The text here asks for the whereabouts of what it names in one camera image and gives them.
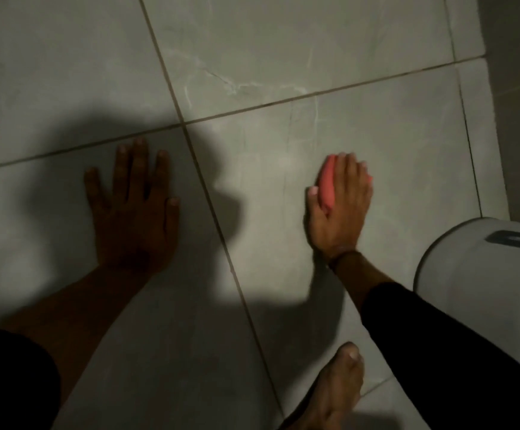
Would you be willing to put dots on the person's bare foot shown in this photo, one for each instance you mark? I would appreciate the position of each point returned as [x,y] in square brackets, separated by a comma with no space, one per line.
[331,389]

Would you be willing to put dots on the person's right thumb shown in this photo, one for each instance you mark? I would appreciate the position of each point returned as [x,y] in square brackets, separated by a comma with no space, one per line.
[315,202]

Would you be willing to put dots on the person's left hand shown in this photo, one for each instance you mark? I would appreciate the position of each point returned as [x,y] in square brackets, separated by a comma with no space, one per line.
[130,232]

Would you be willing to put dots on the person's left little finger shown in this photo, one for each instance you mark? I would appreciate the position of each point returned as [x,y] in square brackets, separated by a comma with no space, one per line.
[94,187]

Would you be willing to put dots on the person's right hand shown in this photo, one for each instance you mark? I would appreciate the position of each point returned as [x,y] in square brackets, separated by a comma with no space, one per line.
[338,226]

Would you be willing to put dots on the person's right forearm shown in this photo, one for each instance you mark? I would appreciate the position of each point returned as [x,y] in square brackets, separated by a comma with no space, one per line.
[425,349]

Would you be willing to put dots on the person's left forearm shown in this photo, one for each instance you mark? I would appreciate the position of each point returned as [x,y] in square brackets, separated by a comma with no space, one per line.
[80,317]

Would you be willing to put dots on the person's left middle finger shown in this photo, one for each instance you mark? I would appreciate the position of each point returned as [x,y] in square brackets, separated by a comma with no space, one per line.
[139,167]

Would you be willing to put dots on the white plastic bucket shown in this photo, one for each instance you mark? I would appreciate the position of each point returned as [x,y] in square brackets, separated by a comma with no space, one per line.
[488,291]

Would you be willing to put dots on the person's left thumb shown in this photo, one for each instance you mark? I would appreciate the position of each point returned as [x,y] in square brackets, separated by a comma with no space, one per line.
[172,219]

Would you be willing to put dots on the pink scrubbing sponge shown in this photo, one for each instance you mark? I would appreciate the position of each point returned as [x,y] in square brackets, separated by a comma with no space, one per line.
[327,183]

